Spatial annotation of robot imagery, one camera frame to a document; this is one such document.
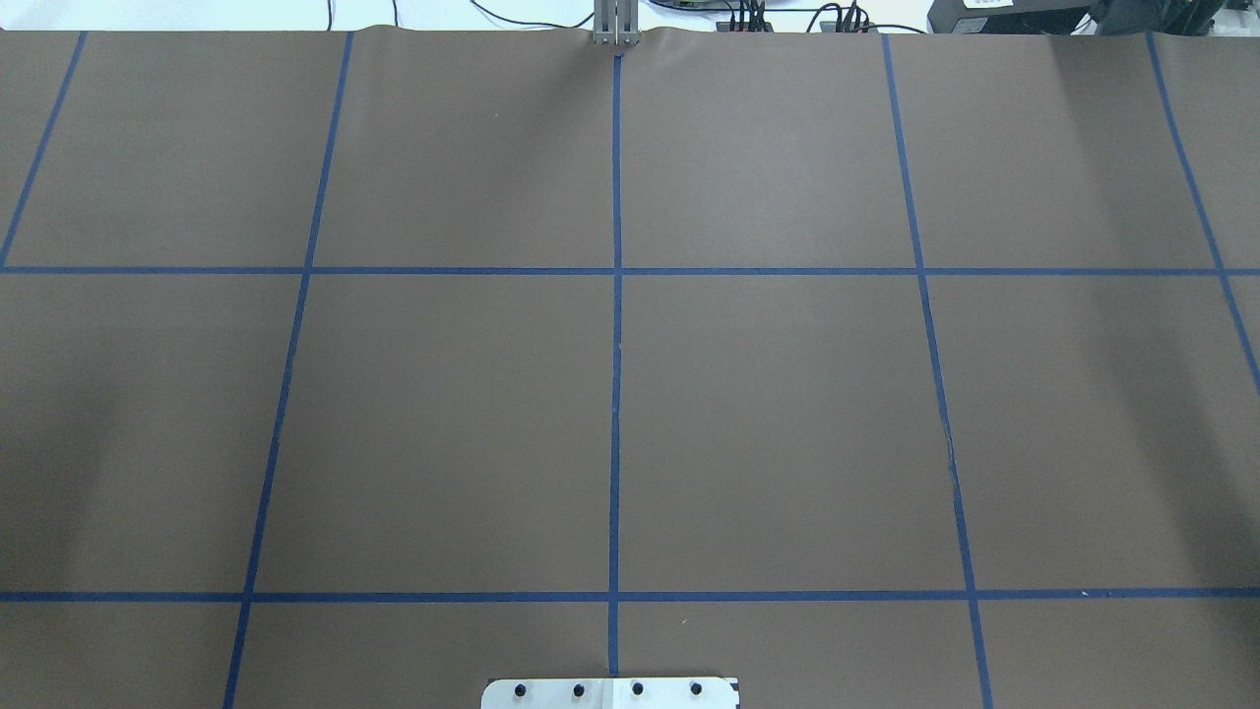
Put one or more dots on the aluminium frame post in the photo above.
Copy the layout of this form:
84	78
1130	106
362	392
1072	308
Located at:
616	23

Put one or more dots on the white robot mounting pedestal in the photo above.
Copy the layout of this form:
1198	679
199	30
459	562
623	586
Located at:
612	692

